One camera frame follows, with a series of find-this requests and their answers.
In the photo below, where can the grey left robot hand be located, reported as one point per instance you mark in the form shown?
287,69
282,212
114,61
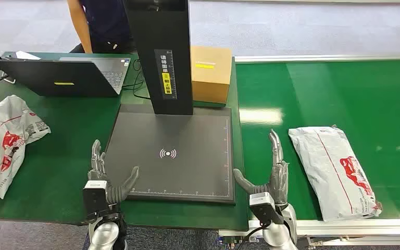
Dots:
98,165

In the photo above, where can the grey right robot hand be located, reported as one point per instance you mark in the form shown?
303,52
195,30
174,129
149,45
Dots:
279,179

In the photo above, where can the grey courier bag red print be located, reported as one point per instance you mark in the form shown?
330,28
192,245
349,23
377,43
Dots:
0,145
324,162

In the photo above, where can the person's right forearm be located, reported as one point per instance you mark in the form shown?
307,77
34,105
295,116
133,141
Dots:
81,27

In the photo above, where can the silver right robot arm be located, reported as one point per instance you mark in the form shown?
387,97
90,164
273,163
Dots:
279,238

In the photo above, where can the black inbound scanner machine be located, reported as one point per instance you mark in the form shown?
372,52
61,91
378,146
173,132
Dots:
172,138

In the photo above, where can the green conveyor belt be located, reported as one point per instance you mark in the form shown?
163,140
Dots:
324,96

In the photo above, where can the brown cardboard box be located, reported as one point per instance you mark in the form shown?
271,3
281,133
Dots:
210,79

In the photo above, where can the black laptop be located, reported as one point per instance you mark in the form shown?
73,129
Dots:
48,77

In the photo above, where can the white paper sheet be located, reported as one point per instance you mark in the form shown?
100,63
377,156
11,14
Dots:
25,55

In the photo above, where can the person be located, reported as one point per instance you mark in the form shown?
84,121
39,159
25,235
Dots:
107,20

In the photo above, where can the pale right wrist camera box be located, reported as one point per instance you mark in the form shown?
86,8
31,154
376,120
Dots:
264,207

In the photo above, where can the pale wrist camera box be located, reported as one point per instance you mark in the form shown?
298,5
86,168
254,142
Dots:
94,200
264,207

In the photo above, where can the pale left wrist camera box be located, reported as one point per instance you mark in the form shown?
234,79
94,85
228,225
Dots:
94,200

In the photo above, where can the aluminium conveyor frame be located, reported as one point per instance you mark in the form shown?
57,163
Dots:
358,224

